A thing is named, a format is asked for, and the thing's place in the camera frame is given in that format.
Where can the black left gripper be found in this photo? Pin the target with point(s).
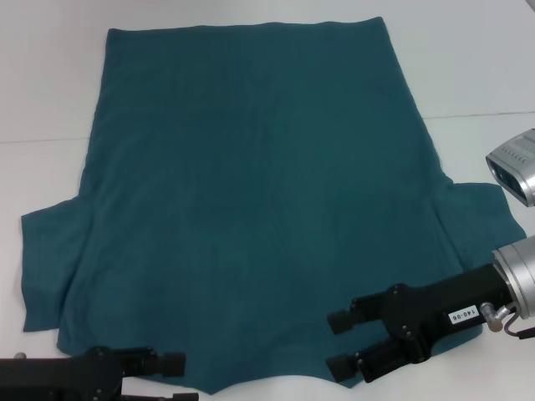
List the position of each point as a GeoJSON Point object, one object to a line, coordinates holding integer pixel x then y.
{"type": "Point", "coordinates": [58, 376]}

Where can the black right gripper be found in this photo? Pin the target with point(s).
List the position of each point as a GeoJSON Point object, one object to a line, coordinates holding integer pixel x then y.
{"type": "Point", "coordinates": [443, 305]}

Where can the teal blue t-shirt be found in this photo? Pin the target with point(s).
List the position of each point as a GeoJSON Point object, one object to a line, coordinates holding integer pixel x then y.
{"type": "Point", "coordinates": [251, 188]}

